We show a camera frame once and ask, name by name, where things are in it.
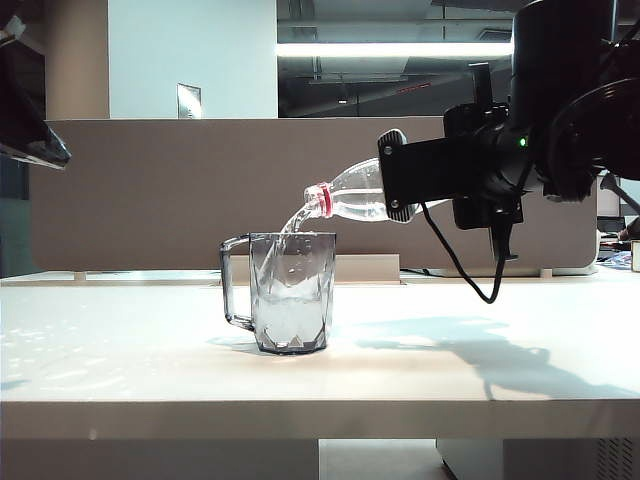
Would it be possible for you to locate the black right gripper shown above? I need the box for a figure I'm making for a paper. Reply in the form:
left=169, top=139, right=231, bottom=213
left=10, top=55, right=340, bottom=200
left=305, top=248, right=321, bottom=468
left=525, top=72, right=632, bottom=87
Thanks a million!
left=378, top=103, right=524, bottom=231

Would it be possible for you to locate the clear red-labelled mineral water bottle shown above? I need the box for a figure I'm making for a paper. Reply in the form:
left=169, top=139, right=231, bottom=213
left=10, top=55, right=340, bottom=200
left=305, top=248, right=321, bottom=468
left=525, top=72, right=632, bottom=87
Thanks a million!
left=303, top=157, right=454, bottom=223

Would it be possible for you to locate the transparent grey faceted mug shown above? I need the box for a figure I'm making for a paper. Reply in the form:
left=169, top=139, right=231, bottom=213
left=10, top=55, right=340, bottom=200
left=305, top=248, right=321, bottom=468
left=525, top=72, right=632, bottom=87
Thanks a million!
left=219, top=231, right=337, bottom=357

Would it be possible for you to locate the white ceiling light strip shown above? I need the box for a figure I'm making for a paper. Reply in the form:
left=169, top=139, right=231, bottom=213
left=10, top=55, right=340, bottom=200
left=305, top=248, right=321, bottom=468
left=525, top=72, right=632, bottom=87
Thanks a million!
left=276, top=41, right=516, bottom=58

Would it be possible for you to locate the brown desk partition panel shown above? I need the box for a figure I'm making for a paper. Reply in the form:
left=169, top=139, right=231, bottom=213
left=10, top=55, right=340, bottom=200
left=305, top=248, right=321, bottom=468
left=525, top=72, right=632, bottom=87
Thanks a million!
left=29, top=117, right=599, bottom=274

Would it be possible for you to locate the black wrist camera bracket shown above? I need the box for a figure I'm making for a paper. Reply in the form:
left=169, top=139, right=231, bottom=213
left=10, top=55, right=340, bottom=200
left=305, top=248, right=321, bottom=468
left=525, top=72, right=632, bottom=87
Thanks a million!
left=468, top=62, right=520, bottom=262

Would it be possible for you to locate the black camera cable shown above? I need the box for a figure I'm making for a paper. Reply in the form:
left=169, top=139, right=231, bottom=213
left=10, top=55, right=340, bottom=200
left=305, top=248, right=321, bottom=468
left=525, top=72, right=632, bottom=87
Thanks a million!
left=418, top=199, right=506, bottom=305

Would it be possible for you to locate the silver wall switch plate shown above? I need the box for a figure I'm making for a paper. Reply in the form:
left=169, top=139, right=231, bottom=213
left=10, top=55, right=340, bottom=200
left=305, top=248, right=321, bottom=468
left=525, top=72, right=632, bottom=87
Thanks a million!
left=176, top=82, right=203, bottom=120

